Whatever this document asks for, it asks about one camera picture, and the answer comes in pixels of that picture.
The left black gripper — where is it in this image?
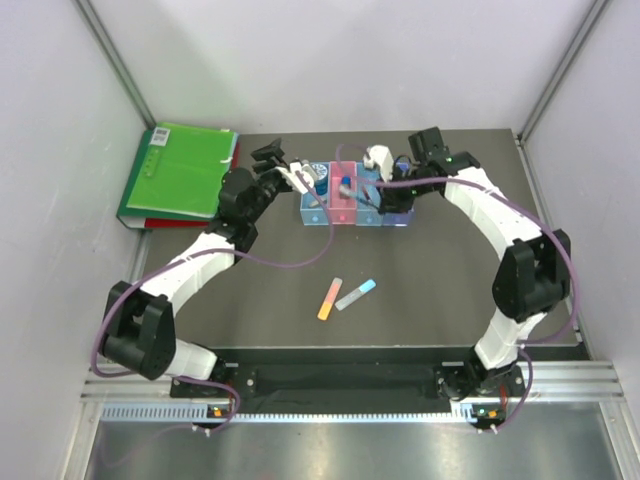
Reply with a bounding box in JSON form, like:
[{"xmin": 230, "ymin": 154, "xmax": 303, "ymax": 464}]
[{"xmin": 245, "ymin": 138, "xmax": 293, "ymax": 225}]

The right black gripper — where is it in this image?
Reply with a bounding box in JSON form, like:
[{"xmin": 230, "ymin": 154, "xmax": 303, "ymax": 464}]
[{"xmin": 376, "ymin": 164, "xmax": 436, "ymax": 216}]

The blue round tape dispenser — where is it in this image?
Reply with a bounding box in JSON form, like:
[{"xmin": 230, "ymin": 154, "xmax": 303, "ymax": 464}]
[{"xmin": 311, "ymin": 162, "xmax": 330, "ymax": 196}]

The teal blue bin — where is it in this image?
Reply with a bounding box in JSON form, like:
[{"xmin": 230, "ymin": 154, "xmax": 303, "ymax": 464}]
[{"xmin": 356, "ymin": 163, "xmax": 382, "ymax": 227}]

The light blue bin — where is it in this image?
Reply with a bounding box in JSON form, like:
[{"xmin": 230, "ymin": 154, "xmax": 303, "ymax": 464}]
[{"xmin": 300, "ymin": 191, "xmax": 329, "ymax": 226}]

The small blue capped bottle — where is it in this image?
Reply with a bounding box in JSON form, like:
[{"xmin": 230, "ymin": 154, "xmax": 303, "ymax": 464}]
[{"xmin": 339, "ymin": 176, "xmax": 353, "ymax": 198}]

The pink bin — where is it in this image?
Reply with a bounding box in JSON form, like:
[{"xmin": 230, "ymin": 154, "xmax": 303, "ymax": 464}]
[{"xmin": 328, "ymin": 162, "xmax": 357, "ymax": 225}]

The red folder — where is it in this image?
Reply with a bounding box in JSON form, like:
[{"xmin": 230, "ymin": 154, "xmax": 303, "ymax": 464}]
[{"xmin": 128, "ymin": 142, "xmax": 238, "ymax": 229}]

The light blue highlighter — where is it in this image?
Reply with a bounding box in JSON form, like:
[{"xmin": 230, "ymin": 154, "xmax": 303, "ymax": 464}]
[{"xmin": 335, "ymin": 279, "xmax": 376, "ymax": 311}]

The orange highlighter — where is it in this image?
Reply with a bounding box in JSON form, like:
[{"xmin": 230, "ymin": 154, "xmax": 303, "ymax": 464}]
[{"xmin": 317, "ymin": 277, "xmax": 343, "ymax": 321}]

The blue pen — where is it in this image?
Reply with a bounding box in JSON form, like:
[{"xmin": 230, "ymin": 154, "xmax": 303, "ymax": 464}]
[{"xmin": 393, "ymin": 155, "xmax": 411, "ymax": 177}]

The green folder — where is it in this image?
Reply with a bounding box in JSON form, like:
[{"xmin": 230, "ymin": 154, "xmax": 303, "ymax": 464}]
[{"xmin": 123, "ymin": 122, "xmax": 238, "ymax": 219}]

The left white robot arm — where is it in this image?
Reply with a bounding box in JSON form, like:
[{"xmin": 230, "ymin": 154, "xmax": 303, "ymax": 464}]
[{"xmin": 93, "ymin": 140, "xmax": 316, "ymax": 397}]

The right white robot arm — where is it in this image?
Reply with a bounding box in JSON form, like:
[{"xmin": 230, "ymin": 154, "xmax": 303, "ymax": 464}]
[{"xmin": 363, "ymin": 127, "xmax": 571, "ymax": 400}]

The dark green binder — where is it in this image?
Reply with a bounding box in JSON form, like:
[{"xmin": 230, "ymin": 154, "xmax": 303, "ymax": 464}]
[{"xmin": 116, "ymin": 129, "xmax": 211, "ymax": 230}]

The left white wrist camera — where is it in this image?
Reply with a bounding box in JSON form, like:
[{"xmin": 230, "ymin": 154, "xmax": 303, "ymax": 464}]
[{"xmin": 278, "ymin": 160, "xmax": 318, "ymax": 194}]

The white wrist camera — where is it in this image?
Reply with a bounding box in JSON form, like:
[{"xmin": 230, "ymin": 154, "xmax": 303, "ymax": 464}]
[
  {"xmin": 363, "ymin": 145, "xmax": 395, "ymax": 183},
  {"xmin": 278, "ymin": 160, "xmax": 318, "ymax": 194}
]

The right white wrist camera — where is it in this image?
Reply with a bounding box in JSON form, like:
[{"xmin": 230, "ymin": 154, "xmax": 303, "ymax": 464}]
[{"xmin": 363, "ymin": 145, "xmax": 395, "ymax": 183}]

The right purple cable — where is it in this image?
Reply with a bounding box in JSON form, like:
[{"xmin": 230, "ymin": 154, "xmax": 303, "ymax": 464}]
[{"xmin": 334, "ymin": 143, "xmax": 581, "ymax": 435}]

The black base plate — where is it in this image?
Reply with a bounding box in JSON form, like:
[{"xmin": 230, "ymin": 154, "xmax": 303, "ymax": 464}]
[{"xmin": 169, "ymin": 362, "xmax": 527, "ymax": 401}]

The grey slotted cable duct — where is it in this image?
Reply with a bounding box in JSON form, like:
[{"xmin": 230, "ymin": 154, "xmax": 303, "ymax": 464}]
[{"xmin": 101, "ymin": 403, "xmax": 498, "ymax": 424}]

